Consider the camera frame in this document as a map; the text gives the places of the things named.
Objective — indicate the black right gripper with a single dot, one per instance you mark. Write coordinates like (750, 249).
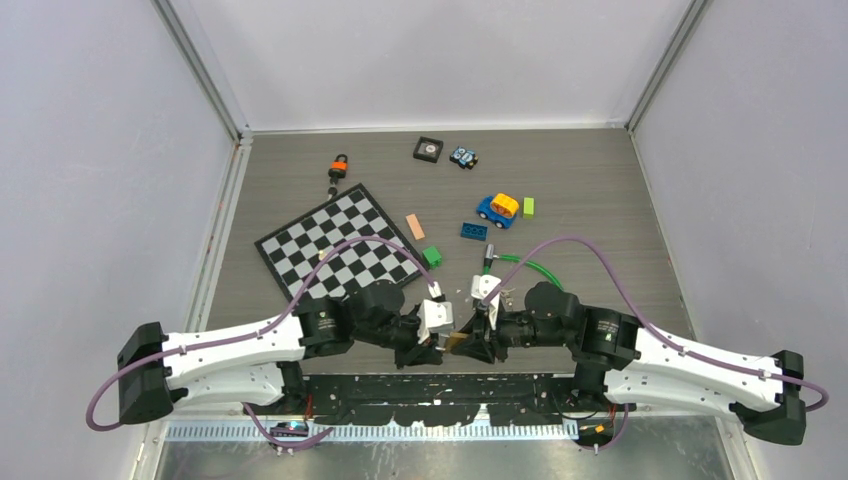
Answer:
(482, 341)

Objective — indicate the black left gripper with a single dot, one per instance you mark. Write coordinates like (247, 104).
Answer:
(427, 353)

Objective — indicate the silver lock keys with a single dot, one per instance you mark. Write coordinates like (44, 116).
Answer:
(507, 297)

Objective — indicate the brass padlock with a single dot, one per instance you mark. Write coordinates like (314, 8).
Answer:
(447, 343)

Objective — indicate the green cable lock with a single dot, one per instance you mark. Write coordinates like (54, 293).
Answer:
(489, 256)

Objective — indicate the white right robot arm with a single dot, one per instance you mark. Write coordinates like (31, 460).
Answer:
(620, 362)

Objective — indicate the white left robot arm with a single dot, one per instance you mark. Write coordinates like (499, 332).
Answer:
(257, 363)

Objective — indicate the green toy brick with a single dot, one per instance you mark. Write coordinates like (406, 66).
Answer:
(432, 256)

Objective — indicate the small wooden block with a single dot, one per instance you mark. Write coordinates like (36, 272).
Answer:
(415, 227)

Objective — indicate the lime green block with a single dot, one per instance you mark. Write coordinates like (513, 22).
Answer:
(528, 207)

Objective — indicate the blue yellow toy car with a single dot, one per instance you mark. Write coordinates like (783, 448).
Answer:
(499, 209)

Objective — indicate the blue toy brick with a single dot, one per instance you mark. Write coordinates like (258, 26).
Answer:
(473, 231)

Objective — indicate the orange black padlock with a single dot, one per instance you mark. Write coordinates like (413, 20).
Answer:
(338, 169)

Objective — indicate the black square box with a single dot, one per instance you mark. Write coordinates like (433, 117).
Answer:
(428, 149)

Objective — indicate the blue owl toy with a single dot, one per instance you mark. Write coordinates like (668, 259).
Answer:
(464, 158)

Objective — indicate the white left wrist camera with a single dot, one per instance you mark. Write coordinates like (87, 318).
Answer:
(435, 314)

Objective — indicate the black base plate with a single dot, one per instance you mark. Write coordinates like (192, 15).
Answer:
(437, 400)

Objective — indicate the aluminium frame rail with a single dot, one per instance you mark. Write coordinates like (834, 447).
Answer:
(216, 240)

